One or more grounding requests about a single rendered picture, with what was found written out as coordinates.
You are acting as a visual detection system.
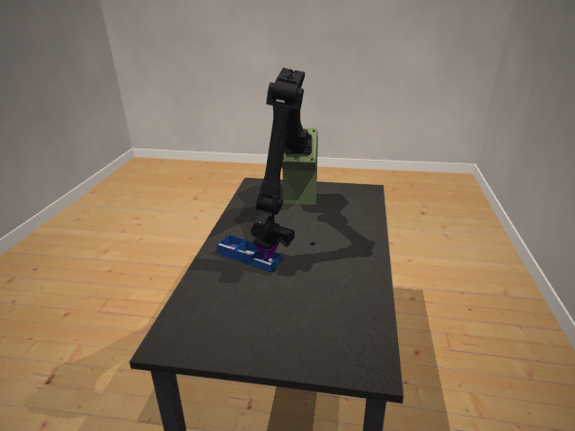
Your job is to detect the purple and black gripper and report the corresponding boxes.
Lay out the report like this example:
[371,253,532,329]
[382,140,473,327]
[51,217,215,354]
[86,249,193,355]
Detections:
[253,238,279,261]

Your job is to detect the blue open bin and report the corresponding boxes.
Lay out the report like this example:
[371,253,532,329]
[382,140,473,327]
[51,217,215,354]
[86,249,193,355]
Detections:
[217,234,282,272]

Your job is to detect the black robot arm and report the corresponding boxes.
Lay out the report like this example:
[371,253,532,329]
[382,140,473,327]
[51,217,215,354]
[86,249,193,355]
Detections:
[251,67,312,246]

